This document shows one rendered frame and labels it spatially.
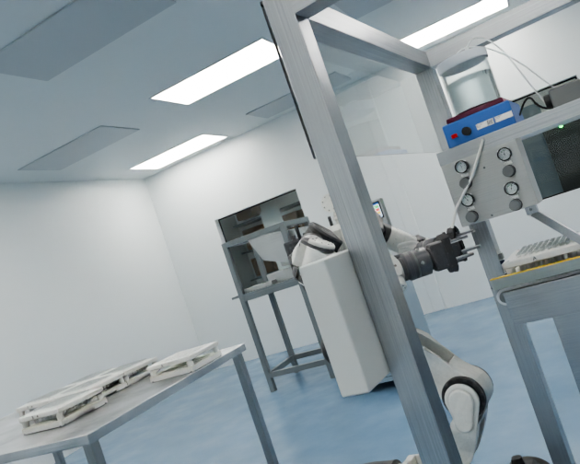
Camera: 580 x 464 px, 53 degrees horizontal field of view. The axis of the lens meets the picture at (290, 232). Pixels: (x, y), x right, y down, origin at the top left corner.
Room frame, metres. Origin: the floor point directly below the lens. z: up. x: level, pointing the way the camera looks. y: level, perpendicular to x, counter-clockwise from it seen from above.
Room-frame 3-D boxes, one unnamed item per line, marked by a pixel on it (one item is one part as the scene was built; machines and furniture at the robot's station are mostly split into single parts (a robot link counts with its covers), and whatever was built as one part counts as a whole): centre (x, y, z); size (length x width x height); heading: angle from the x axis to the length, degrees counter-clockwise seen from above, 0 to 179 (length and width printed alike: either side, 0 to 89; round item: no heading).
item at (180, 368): (2.69, 0.65, 0.86); 0.24 x 0.24 x 0.02; 66
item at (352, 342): (1.17, -0.06, 1.03); 0.17 x 0.06 x 0.26; 150
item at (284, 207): (7.77, 0.30, 1.43); 1.32 x 0.01 x 1.11; 65
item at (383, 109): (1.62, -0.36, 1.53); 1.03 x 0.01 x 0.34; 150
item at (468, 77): (1.77, -0.67, 1.52); 0.15 x 0.15 x 0.19
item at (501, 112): (1.76, -0.66, 1.38); 0.21 x 0.20 x 0.09; 150
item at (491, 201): (1.70, -0.60, 1.20); 0.22 x 0.11 x 0.20; 60
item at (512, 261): (1.77, -0.73, 0.95); 0.25 x 0.24 x 0.02; 150
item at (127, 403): (2.75, 1.31, 0.83); 1.50 x 1.10 x 0.04; 66
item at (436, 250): (1.76, -0.38, 1.04); 0.12 x 0.10 x 0.13; 92
